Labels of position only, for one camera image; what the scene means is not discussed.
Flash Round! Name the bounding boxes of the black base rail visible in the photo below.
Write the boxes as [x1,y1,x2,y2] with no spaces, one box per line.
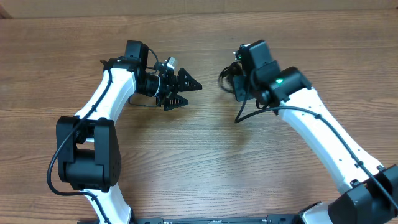
[77,205,330,224]

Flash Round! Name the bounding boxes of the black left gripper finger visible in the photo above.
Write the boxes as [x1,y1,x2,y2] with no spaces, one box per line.
[177,68,203,92]
[163,94,189,111]

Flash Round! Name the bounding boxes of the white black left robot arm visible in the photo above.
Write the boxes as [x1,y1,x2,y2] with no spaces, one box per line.
[47,40,202,223]

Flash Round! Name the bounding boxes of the black USB cable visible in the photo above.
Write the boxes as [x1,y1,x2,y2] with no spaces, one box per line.
[217,61,242,95]

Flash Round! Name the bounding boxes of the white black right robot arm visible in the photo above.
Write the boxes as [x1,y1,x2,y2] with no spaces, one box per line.
[231,40,397,223]

